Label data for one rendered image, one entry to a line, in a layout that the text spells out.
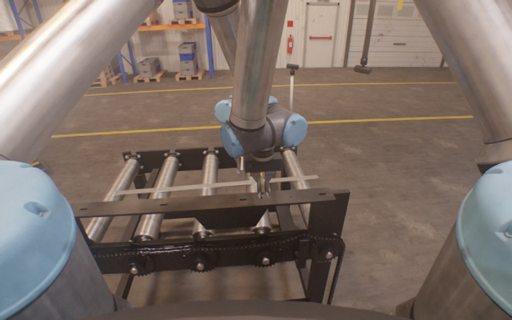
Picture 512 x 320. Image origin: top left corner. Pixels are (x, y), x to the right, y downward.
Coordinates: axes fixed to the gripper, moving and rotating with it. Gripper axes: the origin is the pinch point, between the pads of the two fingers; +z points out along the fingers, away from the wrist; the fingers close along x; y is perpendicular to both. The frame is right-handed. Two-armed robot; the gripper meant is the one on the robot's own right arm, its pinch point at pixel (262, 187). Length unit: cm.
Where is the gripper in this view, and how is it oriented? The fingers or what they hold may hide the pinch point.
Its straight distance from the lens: 98.4
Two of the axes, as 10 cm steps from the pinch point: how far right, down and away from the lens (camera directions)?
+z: 0.1, 8.7, 5.0
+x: 10.0, -0.6, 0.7
